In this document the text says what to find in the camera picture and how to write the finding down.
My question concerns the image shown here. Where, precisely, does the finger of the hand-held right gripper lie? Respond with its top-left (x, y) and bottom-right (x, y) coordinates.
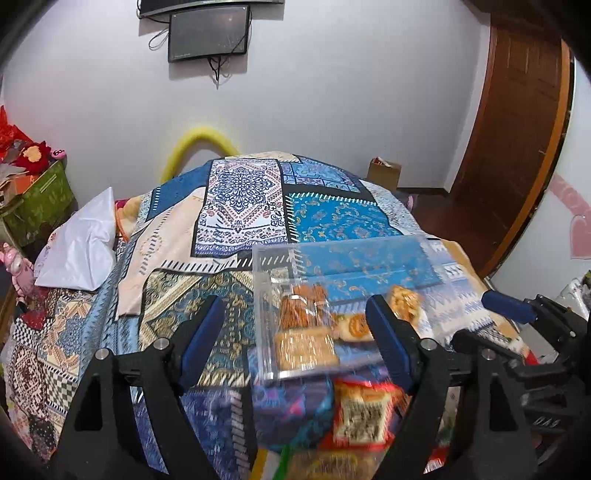
top-left (450, 329), bottom-right (570, 389)
top-left (481, 289), bottom-right (591, 357)

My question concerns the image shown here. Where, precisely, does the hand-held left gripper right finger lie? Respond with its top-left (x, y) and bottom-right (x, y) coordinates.
top-left (366, 294), bottom-right (539, 480)

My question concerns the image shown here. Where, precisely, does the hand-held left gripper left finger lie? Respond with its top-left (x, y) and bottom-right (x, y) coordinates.
top-left (55, 294), bottom-right (227, 480)

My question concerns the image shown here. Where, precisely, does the orange cookie packet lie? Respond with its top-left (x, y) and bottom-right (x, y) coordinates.
top-left (334, 313), bottom-right (376, 343)

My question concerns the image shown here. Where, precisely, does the tan snack packet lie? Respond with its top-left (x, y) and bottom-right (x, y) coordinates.
top-left (388, 285), bottom-right (424, 320)

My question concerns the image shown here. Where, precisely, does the red striped snack packet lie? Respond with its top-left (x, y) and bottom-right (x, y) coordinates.
top-left (516, 339), bottom-right (539, 366)

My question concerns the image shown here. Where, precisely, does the beige cracker packet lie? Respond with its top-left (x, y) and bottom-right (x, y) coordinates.
top-left (274, 325), bottom-right (341, 371)

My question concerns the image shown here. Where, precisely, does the clear plastic container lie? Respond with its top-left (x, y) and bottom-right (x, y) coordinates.
top-left (252, 233), bottom-right (458, 386)

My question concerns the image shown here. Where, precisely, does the brown stick snack packet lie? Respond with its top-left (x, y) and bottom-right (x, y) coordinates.
top-left (279, 283), bottom-right (329, 331)

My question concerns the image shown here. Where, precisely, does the yellow snack packet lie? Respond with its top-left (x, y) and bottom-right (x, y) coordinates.
top-left (277, 450), bottom-right (385, 480)

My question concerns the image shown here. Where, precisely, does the blue patchwork blanket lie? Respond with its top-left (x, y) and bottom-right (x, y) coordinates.
top-left (0, 152), bottom-right (485, 480)

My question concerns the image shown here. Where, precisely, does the white pillow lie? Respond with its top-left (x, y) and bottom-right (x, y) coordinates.
top-left (34, 187), bottom-right (117, 292)

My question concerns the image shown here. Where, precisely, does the cardboard box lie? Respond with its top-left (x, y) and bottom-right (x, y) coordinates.
top-left (368, 157), bottom-right (403, 191)

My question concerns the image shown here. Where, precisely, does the brown wooden door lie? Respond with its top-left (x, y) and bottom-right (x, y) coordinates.
top-left (450, 18), bottom-right (576, 278)

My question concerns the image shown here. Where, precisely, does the pink doll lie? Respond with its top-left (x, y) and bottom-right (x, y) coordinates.
top-left (0, 242), bottom-right (36, 297)

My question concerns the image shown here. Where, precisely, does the yellow foam tube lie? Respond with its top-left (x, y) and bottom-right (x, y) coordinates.
top-left (159, 126), bottom-right (241, 184)

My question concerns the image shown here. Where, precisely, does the green storage box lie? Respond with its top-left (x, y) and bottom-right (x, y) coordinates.
top-left (0, 159), bottom-right (77, 248)

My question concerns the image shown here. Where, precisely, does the red plush toy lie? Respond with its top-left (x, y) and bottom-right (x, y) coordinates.
top-left (18, 141), bottom-right (54, 175)

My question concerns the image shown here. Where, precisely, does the red plastic bag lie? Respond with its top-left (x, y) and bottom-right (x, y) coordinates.
top-left (0, 106), bottom-right (25, 154)

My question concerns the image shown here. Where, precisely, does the small black monitor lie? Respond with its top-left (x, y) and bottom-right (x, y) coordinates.
top-left (167, 6), bottom-right (253, 64)

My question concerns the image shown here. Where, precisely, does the large black television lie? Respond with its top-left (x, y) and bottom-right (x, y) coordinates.
top-left (137, 0), bottom-right (285, 20)

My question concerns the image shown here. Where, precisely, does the hanging black cable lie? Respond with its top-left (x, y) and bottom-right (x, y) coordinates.
top-left (207, 55), bottom-right (232, 89)

